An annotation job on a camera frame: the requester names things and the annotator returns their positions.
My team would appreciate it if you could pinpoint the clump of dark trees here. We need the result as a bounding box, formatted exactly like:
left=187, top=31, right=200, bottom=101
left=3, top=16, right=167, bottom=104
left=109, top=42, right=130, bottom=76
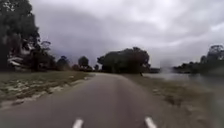
left=96, top=46, right=152, bottom=75

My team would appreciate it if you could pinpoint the row of distant trees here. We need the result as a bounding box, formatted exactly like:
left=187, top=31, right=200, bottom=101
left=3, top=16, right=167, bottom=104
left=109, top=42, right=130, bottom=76
left=54, top=55, right=100, bottom=72

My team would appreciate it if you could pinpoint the grey asphalt path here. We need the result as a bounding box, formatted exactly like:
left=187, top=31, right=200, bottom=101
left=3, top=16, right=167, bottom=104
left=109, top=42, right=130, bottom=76
left=0, top=72, right=174, bottom=128

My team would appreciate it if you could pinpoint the robot's own part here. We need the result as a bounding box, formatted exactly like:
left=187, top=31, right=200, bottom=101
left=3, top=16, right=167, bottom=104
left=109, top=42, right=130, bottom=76
left=144, top=116, right=158, bottom=128
left=72, top=118, right=84, bottom=128

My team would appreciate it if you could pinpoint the dry grass bank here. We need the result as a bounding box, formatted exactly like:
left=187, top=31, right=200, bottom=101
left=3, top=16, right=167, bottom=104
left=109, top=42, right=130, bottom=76
left=122, top=73, right=224, bottom=128

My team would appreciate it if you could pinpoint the grey water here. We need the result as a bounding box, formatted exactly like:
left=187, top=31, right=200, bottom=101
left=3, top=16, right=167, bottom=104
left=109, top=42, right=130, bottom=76
left=143, top=72, right=224, bottom=90

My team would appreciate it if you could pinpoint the patchy grass verge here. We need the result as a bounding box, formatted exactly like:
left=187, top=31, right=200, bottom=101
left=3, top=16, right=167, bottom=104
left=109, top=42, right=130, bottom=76
left=0, top=70, right=95, bottom=109

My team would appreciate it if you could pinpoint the building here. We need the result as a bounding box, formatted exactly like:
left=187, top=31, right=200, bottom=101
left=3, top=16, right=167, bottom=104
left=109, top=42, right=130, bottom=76
left=7, top=46, right=34, bottom=72

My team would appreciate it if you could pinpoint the large dark tree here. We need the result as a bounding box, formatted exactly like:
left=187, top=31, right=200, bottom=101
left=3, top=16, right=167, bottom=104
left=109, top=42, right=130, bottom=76
left=0, top=0, right=58, bottom=73

